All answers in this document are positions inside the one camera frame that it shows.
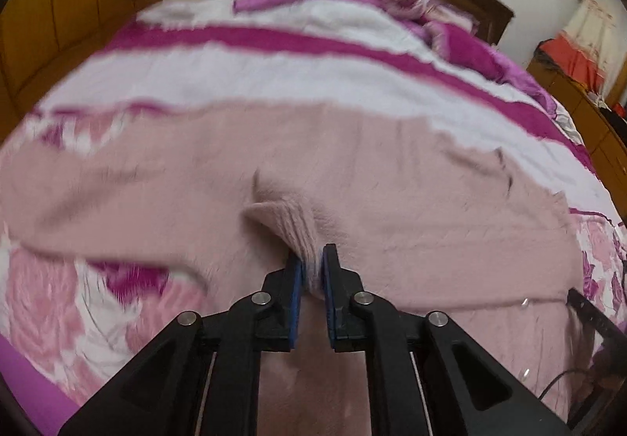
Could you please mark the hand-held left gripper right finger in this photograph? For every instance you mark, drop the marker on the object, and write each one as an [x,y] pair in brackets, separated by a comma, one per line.
[329,299]

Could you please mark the crumpled purple duvet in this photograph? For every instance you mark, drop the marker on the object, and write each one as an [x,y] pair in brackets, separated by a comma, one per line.
[470,49]

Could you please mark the wooden dresser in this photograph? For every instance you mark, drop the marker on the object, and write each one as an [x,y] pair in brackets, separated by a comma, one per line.
[588,122]

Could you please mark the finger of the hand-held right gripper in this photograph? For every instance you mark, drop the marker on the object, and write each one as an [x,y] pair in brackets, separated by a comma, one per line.
[595,318]

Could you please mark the wooden wardrobe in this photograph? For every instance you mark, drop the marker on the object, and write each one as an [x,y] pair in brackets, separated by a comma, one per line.
[59,0]

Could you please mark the white floral curtain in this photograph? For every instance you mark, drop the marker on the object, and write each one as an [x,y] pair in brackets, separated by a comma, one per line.
[595,24]

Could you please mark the orange cloth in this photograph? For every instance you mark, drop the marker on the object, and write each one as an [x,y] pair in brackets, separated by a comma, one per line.
[568,58]

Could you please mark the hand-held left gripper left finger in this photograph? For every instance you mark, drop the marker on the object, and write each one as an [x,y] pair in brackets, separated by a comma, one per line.
[295,299]

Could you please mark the pink white floral bedspread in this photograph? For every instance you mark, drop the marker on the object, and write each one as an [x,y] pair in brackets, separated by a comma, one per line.
[294,68]

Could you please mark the pink knit sweater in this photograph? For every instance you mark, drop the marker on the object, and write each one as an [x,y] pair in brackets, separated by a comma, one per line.
[392,171]

